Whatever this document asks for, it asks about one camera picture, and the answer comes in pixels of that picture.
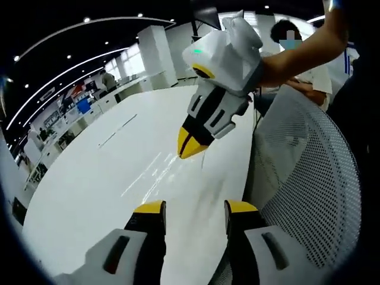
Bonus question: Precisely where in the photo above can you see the large black monitor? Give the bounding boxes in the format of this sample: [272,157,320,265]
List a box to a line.
[192,5,222,31]

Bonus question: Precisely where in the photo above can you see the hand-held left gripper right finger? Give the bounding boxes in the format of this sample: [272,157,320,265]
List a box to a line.
[224,199,325,285]

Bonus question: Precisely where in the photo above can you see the person's dark clothing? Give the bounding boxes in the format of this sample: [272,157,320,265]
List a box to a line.
[325,41,380,191]

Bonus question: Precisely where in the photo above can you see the blue storage bin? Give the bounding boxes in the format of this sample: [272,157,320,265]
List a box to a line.
[76,99,91,115]

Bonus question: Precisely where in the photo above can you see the clear resealable bag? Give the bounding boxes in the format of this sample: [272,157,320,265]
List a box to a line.
[120,150,226,208]

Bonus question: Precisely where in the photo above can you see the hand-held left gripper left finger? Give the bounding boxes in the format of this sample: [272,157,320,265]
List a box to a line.
[53,199,167,285]

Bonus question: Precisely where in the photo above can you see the white mesh office chair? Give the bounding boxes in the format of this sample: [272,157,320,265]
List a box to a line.
[207,85,362,285]

